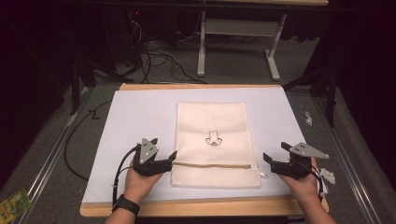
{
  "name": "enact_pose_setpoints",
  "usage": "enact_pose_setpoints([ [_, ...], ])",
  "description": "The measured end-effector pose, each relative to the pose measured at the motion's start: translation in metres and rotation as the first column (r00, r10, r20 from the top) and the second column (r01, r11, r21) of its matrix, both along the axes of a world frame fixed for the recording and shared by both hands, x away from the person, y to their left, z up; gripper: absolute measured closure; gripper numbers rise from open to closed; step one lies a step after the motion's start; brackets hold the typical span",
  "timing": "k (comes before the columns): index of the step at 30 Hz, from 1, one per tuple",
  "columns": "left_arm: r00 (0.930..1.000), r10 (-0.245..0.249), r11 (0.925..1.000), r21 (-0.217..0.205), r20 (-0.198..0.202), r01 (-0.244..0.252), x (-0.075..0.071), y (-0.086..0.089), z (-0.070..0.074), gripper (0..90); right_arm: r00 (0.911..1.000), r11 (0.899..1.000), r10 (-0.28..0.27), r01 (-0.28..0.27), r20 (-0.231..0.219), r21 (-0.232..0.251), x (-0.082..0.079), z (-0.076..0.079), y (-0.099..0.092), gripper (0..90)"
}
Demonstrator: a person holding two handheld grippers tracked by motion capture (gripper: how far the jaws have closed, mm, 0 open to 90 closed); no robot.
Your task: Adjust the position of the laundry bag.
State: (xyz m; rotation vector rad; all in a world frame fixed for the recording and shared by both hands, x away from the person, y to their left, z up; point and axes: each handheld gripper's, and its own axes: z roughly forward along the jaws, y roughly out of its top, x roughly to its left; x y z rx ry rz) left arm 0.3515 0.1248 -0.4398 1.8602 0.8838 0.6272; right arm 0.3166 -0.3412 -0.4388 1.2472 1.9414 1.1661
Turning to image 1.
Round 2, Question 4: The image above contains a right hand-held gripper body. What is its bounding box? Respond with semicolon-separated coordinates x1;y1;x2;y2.
270;142;330;180

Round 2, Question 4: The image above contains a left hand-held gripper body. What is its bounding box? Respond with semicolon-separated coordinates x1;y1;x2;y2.
133;137;174;177

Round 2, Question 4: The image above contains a cream zippered cloth bag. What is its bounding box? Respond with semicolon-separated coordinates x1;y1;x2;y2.
170;101;262;189

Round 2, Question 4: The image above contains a person's right hand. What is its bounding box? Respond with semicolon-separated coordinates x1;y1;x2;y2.
278;157;322;203

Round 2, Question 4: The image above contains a person's left hand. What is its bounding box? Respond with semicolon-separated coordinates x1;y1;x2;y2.
122;159;163;205

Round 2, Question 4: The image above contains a white table mat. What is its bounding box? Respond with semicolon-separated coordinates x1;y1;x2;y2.
81;86;329;205

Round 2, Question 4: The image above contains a crumpled white paper scrap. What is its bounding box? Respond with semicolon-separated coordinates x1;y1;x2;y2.
319;167;337;186

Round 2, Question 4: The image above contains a black wristwatch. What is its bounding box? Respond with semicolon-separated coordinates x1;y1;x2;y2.
111;193;141;217

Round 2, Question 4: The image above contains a black metal stand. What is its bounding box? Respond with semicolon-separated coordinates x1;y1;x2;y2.
69;55;98;117
281;62;341;129

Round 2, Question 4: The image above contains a green packet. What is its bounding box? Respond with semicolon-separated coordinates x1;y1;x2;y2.
0;188;34;224

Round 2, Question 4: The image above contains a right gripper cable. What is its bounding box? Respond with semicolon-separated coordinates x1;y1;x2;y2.
310;164;325;203

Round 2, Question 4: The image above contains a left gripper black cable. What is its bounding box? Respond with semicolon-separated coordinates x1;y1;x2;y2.
112;145;139;207

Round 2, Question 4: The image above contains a metal floor rail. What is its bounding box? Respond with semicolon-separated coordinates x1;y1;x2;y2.
11;87;92;224
312;95;385;224

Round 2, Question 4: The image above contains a long black floor cable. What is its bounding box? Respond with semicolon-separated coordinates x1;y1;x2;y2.
64;99;113;182

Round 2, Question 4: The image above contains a tangle of black cables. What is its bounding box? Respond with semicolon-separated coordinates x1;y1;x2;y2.
124;12;208;85

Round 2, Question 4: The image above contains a white desk frame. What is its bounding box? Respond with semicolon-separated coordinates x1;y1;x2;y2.
196;10;288;82

